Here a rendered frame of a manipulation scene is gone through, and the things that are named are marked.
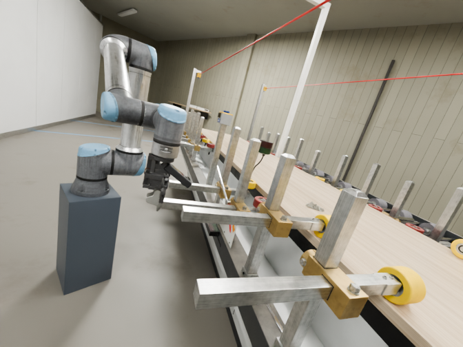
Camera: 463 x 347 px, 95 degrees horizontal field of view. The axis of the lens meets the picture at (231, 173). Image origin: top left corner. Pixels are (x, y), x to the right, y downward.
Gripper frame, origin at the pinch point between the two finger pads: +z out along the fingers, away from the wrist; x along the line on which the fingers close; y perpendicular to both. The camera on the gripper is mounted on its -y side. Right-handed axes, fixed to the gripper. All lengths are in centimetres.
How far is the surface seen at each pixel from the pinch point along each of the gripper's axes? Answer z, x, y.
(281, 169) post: -28.5, 21.8, -30.2
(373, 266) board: -9, 39, -60
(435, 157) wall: -64, -144, -407
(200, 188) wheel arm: -0.9, -23.6, -19.0
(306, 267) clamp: -12, 44, -30
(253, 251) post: 1.1, 21.8, -30.8
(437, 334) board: -9, 59, -54
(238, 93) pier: -101, -529, -187
